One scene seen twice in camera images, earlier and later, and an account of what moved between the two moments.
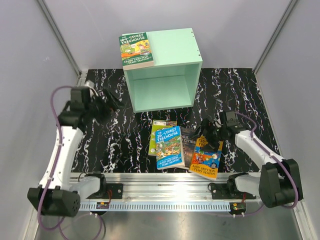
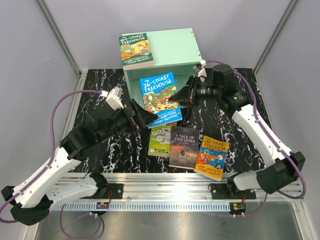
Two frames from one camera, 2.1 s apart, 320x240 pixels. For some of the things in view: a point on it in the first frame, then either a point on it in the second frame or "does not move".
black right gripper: x=208 y=126 -> x=187 y=96
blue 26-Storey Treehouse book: x=168 y=148 -> x=156 y=90
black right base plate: x=222 y=191 does not move
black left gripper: x=113 y=103 -> x=142 y=117
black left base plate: x=117 y=190 does not move
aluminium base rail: x=165 y=192 does not move
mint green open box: x=172 y=82 does not move
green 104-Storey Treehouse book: x=135 y=51 does not move
